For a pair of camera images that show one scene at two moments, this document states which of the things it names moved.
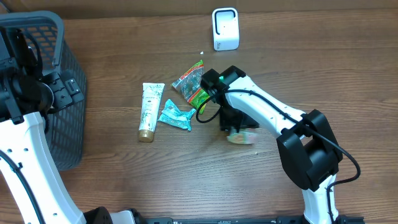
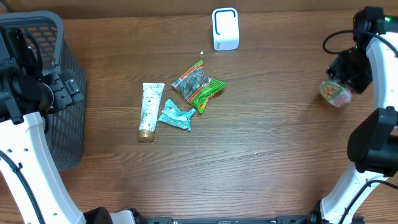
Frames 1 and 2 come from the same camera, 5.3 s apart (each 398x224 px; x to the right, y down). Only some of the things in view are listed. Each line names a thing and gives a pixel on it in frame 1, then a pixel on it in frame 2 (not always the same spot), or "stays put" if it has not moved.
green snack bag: (189, 84) stays put
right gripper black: (226, 122) -> (337, 67)
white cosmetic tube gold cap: (151, 104) stays put
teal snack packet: (171, 114) stays put
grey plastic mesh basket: (67, 126) stays put
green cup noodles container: (244, 137) -> (336, 94)
